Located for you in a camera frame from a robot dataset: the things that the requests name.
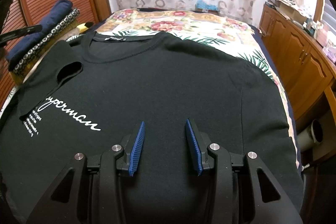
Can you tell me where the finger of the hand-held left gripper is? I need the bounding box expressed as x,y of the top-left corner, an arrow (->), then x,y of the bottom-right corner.
0,25 -> 42,42

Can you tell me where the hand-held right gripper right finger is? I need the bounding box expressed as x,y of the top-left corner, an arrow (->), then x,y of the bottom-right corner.
185,119 -> 305,224

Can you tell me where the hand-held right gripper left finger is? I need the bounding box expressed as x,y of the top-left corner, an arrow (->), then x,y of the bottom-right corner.
25,120 -> 146,224

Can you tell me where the black t-shirt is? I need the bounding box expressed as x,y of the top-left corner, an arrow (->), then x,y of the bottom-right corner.
0,30 -> 298,224

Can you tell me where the navy folded cloth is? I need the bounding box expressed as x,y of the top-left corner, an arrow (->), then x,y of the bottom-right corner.
7,0 -> 72,60

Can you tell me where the grey pipe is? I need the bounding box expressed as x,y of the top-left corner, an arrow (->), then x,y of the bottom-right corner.
297,119 -> 324,153

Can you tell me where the floral leaf-print bedspread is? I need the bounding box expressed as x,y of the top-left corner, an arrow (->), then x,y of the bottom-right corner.
0,9 -> 305,172

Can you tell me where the wooden cabinet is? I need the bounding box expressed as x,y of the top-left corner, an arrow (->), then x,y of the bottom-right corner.
259,2 -> 336,130

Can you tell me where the blue packet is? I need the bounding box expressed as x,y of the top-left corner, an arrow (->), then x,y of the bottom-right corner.
195,0 -> 219,13

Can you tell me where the cardboard box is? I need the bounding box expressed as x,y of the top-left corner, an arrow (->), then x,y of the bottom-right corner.
278,0 -> 307,21

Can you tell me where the grey window blind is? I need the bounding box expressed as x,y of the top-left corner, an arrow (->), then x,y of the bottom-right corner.
322,1 -> 336,30

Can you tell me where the dark ring-patterned folded cloth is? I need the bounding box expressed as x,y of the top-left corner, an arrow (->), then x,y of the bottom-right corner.
9,7 -> 80,75

